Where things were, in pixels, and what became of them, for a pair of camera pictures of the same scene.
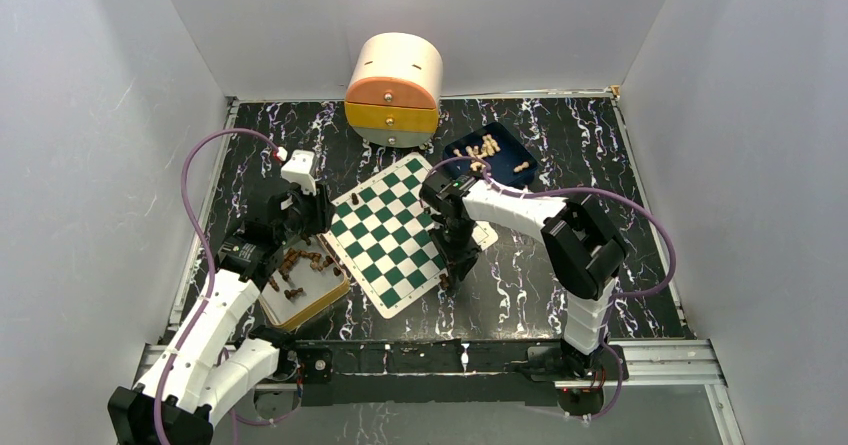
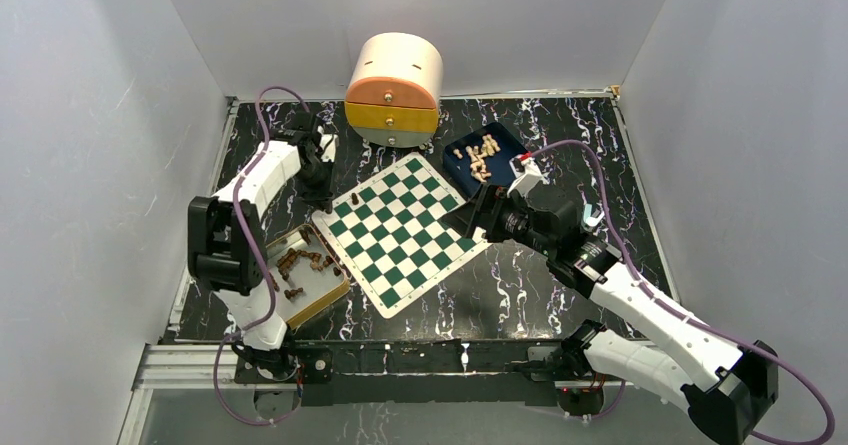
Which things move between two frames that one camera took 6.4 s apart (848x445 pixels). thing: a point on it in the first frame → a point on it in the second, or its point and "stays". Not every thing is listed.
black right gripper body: [455, 243] → [492, 200]
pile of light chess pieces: [489, 147] stays
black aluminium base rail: [493, 372] stays
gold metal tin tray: [308, 280] stays
